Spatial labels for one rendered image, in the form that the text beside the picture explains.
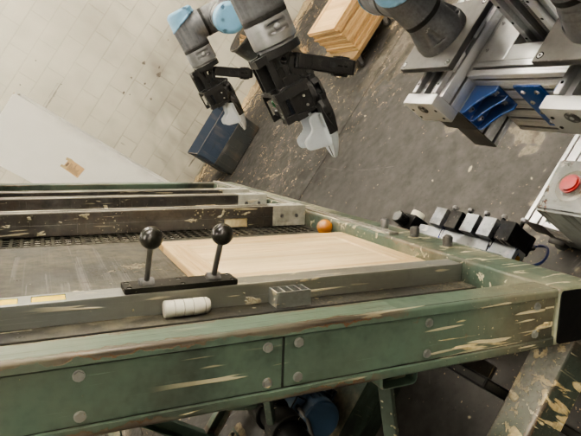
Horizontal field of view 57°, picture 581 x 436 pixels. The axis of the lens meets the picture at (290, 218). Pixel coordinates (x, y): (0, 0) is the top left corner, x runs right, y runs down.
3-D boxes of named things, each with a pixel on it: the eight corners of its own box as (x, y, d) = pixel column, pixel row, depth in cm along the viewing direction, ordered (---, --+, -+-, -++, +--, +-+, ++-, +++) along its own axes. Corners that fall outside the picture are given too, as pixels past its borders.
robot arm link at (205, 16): (250, 20, 141) (213, 39, 140) (242, 16, 151) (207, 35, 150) (236, -10, 137) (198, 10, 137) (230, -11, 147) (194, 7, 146)
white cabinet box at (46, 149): (220, 214, 525) (13, 92, 435) (188, 265, 524) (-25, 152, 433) (205, 202, 580) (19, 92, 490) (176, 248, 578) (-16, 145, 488)
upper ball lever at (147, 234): (158, 294, 93) (166, 235, 86) (136, 297, 92) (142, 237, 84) (155, 279, 96) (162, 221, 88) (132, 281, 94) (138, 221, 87)
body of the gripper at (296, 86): (274, 125, 93) (243, 60, 88) (316, 102, 95) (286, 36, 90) (290, 129, 86) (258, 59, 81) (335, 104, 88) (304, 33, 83)
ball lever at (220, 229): (224, 288, 98) (238, 232, 91) (204, 290, 97) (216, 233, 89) (219, 273, 101) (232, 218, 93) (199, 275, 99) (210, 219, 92)
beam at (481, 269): (598, 338, 104) (605, 283, 103) (555, 347, 99) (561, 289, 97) (231, 201, 301) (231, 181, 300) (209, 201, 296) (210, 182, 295)
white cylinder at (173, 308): (165, 320, 89) (211, 315, 93) (165, 304, 89) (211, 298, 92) (162, 315, 92) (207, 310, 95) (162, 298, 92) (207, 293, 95)
